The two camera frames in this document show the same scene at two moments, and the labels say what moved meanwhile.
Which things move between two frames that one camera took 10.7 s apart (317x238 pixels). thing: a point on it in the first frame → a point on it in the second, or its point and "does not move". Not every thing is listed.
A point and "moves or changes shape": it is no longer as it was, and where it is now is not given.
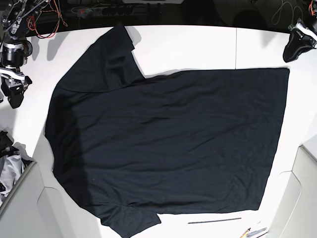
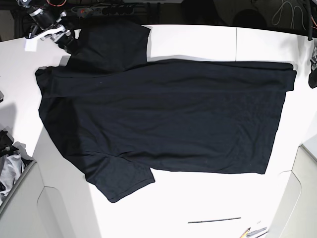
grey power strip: x=91 y=11 does not move
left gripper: x=14 y=83 → x=57 y=32
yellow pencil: x=245 y=233 does not move
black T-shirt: x=127 y=147 moves or changes shape
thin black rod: x=216 y=220 does not move
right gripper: x=302 y=38 → x=312 y=78
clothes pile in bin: x=15 y=159 does not move
